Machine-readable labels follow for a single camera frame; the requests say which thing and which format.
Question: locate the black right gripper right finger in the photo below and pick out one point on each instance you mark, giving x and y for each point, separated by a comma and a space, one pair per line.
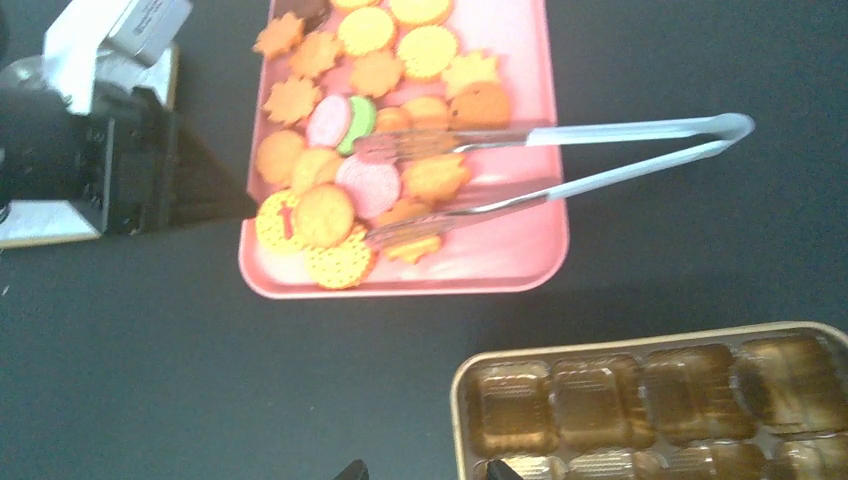
498, 469

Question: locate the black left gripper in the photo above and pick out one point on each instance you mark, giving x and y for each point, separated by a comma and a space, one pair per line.
114, 167

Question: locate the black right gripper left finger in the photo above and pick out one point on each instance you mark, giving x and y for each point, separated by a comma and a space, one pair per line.
355, 470

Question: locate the metal tongs white handles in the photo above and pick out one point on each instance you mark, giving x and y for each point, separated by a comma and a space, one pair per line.
410, 145

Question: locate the pink sandwich cookie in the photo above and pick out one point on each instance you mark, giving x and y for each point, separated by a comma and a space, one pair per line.
374, 188
329, 122

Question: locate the round plain tan cookie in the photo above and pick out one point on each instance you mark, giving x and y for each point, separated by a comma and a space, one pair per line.
324, 216

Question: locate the pink plastic tray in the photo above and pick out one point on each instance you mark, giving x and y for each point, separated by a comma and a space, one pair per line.
513, 253

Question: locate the dark chocolate round cookie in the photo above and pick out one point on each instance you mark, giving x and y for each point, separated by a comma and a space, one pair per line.
315, 13

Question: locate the green sandwich cookie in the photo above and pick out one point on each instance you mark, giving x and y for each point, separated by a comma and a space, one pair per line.
362, 123

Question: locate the gold cookie tin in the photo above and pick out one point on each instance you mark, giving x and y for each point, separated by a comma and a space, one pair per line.
765, 401

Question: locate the chocolate chip round cookie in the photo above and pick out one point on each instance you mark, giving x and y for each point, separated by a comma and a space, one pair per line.
481, 105

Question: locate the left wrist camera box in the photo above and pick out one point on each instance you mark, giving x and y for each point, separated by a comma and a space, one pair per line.
126, 43

